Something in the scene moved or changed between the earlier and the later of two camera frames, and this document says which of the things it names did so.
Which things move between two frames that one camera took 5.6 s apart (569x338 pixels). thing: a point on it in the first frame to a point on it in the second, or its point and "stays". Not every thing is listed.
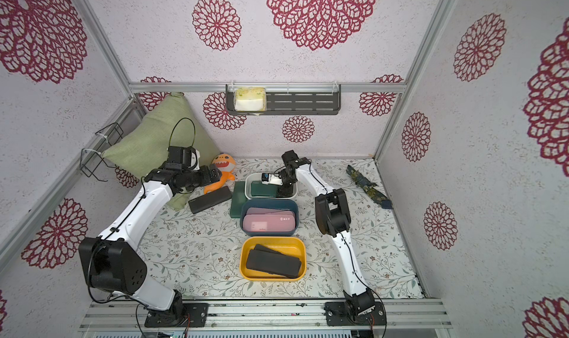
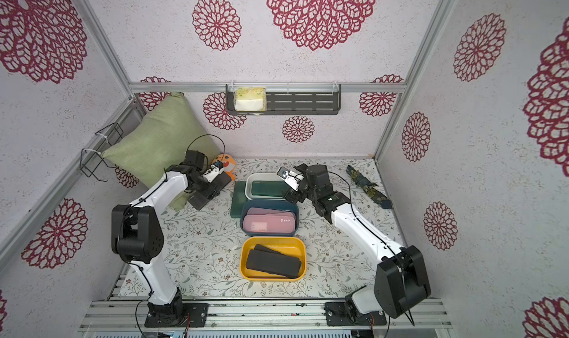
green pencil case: [258, 189] stays
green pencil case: [238, 199] stays
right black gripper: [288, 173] to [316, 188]
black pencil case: [258, 247] stays
